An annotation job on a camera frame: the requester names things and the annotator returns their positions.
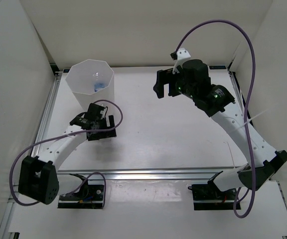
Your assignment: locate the aluminium front rail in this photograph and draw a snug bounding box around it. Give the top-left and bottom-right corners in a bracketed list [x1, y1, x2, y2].
[56, 166, 268, 180]

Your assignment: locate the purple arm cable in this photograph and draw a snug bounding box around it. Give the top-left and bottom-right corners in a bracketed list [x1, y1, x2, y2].
[169, 19, 257, 219]
[9, 100, 124, 207]

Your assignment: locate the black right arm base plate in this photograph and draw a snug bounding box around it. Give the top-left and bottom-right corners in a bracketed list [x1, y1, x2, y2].
[187, 184, 237, 211]

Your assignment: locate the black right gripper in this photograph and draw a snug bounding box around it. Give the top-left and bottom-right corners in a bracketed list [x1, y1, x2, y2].
[153, 68, 197, 101]

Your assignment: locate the white octagonal plastic bin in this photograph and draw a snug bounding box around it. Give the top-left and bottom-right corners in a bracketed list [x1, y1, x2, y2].
[66, 59, 115, 111]

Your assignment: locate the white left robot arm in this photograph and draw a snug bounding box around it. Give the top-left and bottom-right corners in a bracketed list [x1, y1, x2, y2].
[18, 100, 117, 205]

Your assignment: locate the blue label clear bottle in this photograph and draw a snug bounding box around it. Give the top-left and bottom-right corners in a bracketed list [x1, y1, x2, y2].
[93, 72, 107, 92]

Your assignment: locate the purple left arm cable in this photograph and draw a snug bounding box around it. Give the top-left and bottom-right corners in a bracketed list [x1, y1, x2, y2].
[9, 100, 124, 207]

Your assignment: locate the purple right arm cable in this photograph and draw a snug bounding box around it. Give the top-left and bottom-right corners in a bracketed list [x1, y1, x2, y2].
[169, 19, 257, 219]

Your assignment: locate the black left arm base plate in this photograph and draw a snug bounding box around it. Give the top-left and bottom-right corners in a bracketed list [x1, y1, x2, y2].
[57, 184, 105, 209]

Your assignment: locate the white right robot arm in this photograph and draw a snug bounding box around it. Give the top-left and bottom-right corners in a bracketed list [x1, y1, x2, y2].
[153, 60, 287, 199]

